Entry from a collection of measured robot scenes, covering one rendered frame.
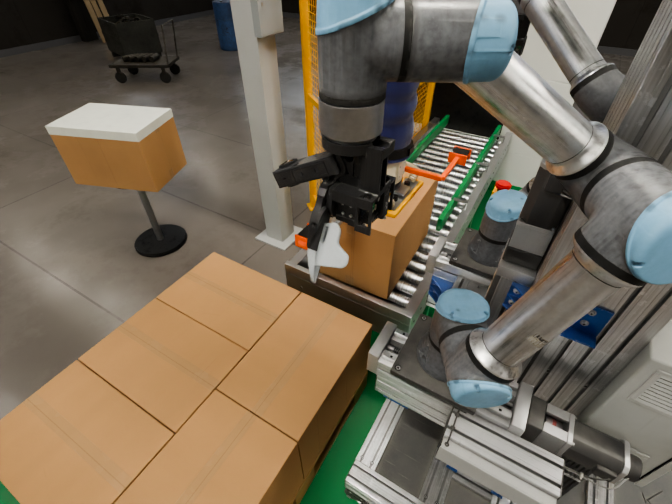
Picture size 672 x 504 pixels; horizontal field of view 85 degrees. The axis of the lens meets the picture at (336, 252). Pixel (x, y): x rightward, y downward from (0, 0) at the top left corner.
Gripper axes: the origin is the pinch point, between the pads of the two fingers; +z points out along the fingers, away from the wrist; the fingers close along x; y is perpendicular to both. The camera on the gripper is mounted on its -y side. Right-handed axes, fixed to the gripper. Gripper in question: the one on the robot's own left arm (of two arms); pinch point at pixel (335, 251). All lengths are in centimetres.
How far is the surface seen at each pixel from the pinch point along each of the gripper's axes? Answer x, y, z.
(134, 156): 76, -188, 65
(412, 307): 75, -4, 92
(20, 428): -47, -106, 98
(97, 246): 56, -256, 152
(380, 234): 77, -24, 59
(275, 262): 114, -122, 152
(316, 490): 3, -12, 152
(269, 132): 136, -131, 59
